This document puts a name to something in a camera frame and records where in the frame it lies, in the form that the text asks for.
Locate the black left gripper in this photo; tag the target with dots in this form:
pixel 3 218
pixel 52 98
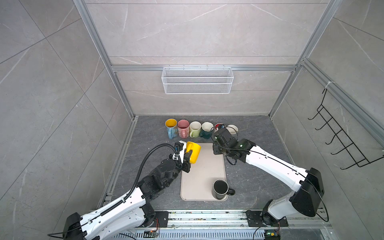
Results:
pixel 186 161

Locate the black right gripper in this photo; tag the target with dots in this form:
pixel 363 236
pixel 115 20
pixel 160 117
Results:
pixel 215 148

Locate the grey mug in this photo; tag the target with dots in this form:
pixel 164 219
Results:
pixel 233 129

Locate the white mug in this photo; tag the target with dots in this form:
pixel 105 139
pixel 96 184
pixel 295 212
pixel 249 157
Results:
pixel 219 126

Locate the dark green mug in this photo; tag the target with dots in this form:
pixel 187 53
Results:
pixel 207 130

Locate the light green mug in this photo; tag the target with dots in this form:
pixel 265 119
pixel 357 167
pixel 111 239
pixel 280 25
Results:
pixel 195 129

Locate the black mug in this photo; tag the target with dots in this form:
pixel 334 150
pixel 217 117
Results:
pixel 221 189

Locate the pink ghost print mug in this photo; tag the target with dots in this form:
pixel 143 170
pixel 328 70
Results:
pixel 183 129

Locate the blue mug yellow inside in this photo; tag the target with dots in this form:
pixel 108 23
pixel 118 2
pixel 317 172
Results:
pixel 172 128

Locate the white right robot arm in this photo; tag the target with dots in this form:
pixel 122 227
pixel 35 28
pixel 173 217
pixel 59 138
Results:
pixel 307 189

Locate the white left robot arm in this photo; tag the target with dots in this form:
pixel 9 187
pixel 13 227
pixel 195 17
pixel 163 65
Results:
pixel 132 209

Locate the beige plastic tray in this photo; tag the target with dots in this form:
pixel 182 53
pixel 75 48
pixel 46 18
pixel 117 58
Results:
pixel 197 185

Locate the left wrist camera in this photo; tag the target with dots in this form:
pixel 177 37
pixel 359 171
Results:
pixel 180 148

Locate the white wire mesh basket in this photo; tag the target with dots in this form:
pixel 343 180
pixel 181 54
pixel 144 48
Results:
pixel 197 80

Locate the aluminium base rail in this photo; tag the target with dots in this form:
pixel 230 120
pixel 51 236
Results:
pixel 229 224

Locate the black wire hook rack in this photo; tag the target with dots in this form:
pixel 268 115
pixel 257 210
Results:
pixel 358 158

